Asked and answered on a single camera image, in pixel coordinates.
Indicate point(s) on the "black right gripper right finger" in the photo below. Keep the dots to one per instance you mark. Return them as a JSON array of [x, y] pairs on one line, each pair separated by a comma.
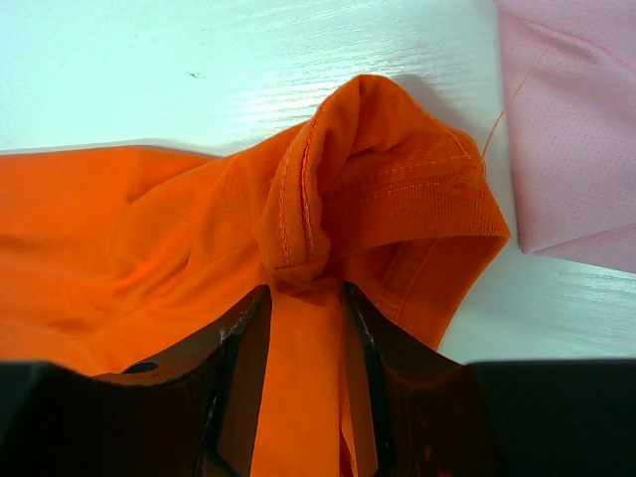
[[417, 413]]

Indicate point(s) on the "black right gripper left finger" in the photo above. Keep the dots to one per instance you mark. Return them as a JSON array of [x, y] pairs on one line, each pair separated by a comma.
[[189, 410]]

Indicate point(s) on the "orange t-shirt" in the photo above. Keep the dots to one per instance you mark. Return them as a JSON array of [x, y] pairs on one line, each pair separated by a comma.
[[110, 255]]

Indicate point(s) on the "pink t-shirt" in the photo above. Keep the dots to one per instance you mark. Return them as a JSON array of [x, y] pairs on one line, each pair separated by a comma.
[[569, 79]]

